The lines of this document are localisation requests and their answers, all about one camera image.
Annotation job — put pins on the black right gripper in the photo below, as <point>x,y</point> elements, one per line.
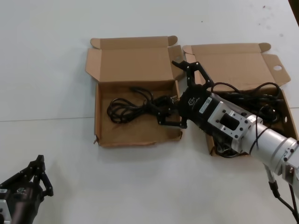
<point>194,105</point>

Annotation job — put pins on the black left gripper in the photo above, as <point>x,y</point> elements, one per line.
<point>23,198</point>

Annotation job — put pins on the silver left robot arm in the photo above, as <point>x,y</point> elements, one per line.
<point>4,211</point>

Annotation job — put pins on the brown cardboard box with round hole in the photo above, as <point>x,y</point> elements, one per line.
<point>233,65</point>

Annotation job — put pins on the empty brown cardboard box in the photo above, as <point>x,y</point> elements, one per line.
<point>137,63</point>

